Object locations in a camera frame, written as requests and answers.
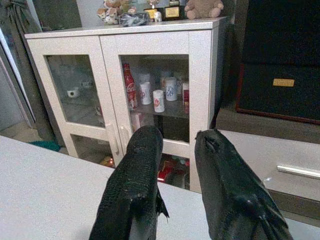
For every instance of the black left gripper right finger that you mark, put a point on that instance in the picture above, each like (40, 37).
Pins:
(225, 180)

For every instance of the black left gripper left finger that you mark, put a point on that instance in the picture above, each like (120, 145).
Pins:
(136, 180)

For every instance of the red packages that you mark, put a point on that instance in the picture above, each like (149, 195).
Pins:
(170, 167)

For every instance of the white drawer unit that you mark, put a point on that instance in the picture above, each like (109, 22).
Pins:
(280, 160)

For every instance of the white can with red logo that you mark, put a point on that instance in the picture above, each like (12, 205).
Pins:
(158, 100)

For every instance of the white cup with red print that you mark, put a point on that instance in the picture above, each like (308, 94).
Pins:
(145, 93)

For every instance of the red and white box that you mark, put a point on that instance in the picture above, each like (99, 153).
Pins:
(185, 96)

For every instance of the red cola bottle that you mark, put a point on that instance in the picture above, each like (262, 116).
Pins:
(130, 86)

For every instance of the teal cloth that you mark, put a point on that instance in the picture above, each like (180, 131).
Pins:
(46, 145)

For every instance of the white mug with blue print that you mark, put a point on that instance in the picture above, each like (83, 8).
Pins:
(171, 88)

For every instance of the white glass-door cabinet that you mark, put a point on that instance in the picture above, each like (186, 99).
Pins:
(155, 82)

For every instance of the small white cup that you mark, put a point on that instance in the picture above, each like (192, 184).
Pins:
(72, 93)

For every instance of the large black speaker box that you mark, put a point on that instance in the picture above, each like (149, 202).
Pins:
(280, 62)

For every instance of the dark crumpled bag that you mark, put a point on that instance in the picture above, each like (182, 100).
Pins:
(133, 18)

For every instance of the small white elephant figurine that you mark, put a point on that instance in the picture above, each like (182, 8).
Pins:
(157, 16)

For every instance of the yellow trophy base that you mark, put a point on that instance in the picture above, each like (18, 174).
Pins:
(151, 12)

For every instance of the patterned plush toy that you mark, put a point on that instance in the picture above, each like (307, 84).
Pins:
(110, 12)

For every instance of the black trophy plaque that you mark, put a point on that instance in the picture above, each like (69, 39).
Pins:
(172, 11)

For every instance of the brown teddy bear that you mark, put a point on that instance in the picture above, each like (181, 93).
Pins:
(203, 8)

